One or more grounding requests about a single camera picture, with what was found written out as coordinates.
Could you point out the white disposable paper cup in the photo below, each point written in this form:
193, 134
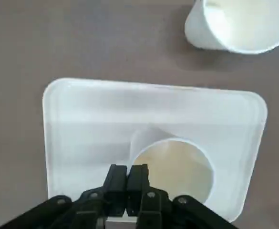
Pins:
199, 26
177, 171

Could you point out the white rectangular mat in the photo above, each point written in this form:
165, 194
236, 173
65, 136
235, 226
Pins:
86, 133

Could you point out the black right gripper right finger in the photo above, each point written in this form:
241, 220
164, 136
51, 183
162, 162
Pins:
139, 181

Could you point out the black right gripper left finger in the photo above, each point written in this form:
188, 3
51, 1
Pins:
115, 181

